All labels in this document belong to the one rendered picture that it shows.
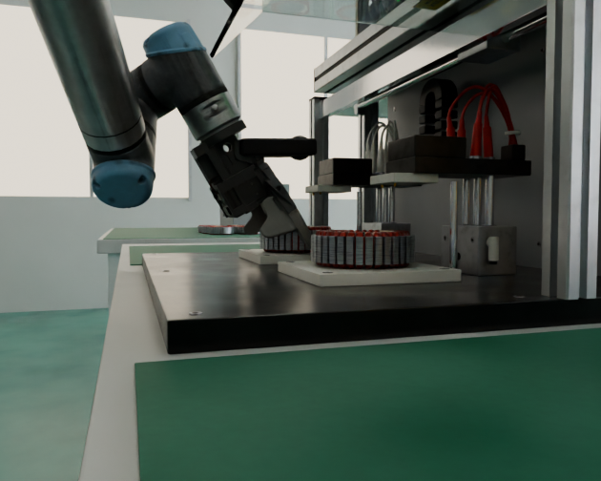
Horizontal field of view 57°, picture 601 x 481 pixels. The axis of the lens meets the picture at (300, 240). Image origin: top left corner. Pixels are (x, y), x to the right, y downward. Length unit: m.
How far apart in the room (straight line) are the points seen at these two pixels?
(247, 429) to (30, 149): 5.17
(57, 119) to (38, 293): 1.52
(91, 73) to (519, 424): 0.53
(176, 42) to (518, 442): 0.67
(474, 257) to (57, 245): 4.85
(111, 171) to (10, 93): 4.76
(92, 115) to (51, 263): 4.68
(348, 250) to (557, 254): 0.19
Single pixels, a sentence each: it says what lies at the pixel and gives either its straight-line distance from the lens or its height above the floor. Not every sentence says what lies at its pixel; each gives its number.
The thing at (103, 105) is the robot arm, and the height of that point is 0.96.
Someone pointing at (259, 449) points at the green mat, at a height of 0.75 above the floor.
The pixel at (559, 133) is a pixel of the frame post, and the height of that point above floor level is 0.90.
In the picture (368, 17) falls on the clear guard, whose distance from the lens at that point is 0.68.
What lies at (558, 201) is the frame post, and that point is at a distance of 0.50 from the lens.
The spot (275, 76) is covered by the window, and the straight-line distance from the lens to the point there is 5.61.
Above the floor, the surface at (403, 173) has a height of 0.88.
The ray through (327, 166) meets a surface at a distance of 0.84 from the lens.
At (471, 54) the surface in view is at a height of 1.03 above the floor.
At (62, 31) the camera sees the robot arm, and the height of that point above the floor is 1.02.
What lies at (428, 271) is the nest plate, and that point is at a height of 0.78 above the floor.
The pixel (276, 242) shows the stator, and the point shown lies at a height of 0.80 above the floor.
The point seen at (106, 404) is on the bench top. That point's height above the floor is 0.75.
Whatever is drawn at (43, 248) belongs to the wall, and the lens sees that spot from 5.33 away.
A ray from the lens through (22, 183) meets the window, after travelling 5.35.
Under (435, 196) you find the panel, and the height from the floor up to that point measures 0.87.
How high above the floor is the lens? 0.84
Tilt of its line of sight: 3 degrees down
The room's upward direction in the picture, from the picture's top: straight up
